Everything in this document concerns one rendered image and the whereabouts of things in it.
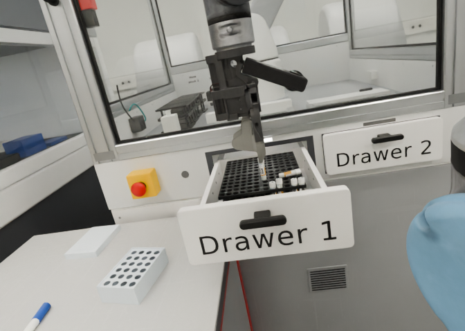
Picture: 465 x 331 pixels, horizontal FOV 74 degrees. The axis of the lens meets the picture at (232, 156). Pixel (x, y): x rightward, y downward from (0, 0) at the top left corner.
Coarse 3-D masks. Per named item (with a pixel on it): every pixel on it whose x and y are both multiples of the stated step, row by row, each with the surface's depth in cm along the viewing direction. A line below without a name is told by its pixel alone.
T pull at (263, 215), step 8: (256, 216) 49; (264, 216) 49; (272, 216) 48; (280, 216) 48; (240, 224) 48; (248, 224) 48; (256, 224) 48; (264, 224) 48; (272, 224) 48; (280, 224) 48
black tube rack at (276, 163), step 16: (240, 160) 82; (256, 160) 80; (272, 160) 77; (288, 160) 75; (224, 176) 72; (240, 176) 71; (256, 176) 69; (272, 176) 67; (224, 192) 64; (288, 192) 66
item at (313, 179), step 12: (240, 156) 86; (252, 156) 85; (300, 156) 85; (216, 168) 81; (300, 168) 85; (312, 168) 69; (216, 180) 77; (312, 180) 70; (204, 192) 67; (216, 192) 75
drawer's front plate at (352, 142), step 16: (368, 128) 78; (384, 128) 77; (400, 128) 77; (416, 128) 77; (432, 128) 76; (336, 144) 79; (352, 144) 79; (368, 144) 79; (384, 144) 78; (400, 144) 78; (416, 144) 78; (432, 144) 78; (336, 160) 81; (352, 160) 80; (384, 160) 80; (400, 160) 79; (416, 160) 79; (432, 160) 79
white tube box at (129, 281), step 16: (128, 256) 67; (144, 256) 66; (160, 256) 65; (112, 272) 62; (128, 272) 61; (144, 272) 60; (160, 272) 64; (112, 288) 57; (128, 288) 56; (144, 288) 59
